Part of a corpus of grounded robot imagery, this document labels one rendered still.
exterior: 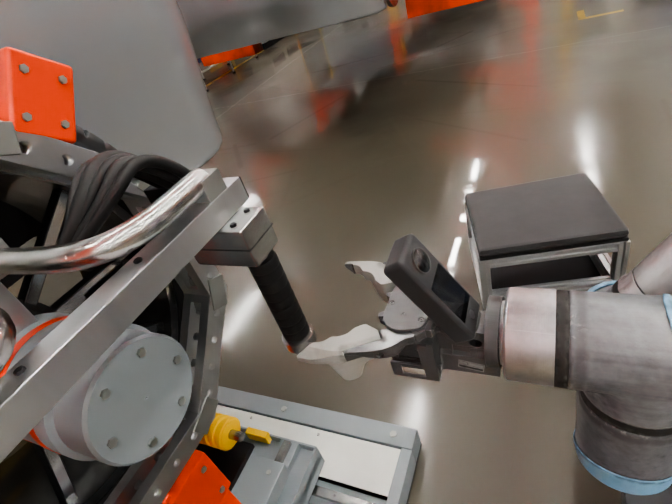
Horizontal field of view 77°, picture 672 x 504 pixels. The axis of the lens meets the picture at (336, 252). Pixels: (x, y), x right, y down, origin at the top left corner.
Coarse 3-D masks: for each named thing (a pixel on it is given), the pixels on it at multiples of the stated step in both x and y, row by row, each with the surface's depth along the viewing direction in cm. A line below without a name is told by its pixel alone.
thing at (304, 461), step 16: (256, 432) 115; (256, 448) 115; (272, 448) 113; (288, 448) 109; (304, 448) 111; (288, 464) 106; (304, 464) 107; (320, 464) 110; (288, 480) 105; (304, 480) 103; (288, 496) 102; (304, 496) 103
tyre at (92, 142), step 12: (84, 132) 60; (84, 144) 59; (96, 144) 61; (108, 144) 63; (120, 204) 65; (180, 288) 75; (180, 300) 75; (180, 312) 76; (180, 324) 76; (108, 492) 64
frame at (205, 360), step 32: (0, 128) 43; (0, 160) 44; (32, 160) 46; (64, 160) 51; (128, 192) 56; (192, 288) 71; (224, 288) 73; (192, 320) 72; (192, 352) 73; (192, 384) 73; (192, 416) 69; (160, 448) 67; (192, 448) 68; (128, 480) 62; (160, 480) 62
